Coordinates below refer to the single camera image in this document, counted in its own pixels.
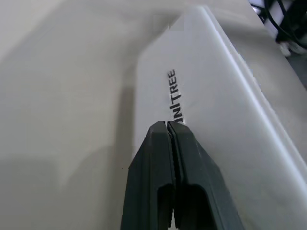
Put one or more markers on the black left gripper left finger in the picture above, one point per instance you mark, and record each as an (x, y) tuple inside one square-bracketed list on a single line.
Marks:
[(148, 177)]

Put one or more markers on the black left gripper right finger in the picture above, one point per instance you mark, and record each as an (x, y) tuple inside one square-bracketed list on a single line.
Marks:
[(204, 182)]

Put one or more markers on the white plug block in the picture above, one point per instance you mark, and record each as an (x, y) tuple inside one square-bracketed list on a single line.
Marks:
[(291, 48)]

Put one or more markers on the white Unitree pencil case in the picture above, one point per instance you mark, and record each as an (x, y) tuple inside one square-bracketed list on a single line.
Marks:
[(216, 91)]

